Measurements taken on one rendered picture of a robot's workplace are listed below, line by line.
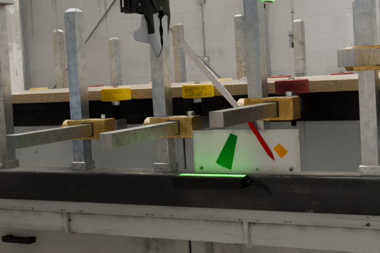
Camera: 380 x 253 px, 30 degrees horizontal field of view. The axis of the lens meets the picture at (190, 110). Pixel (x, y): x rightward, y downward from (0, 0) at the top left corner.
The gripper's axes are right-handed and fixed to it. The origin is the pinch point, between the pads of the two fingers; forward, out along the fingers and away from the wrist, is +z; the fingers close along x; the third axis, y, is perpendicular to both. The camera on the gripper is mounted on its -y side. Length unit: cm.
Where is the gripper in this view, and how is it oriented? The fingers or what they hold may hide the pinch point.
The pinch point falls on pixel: (160, 51)
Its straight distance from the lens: 151.8
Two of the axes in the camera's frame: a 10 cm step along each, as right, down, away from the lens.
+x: -4.5, 0.7, -8.9
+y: -8.9, 0.3, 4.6
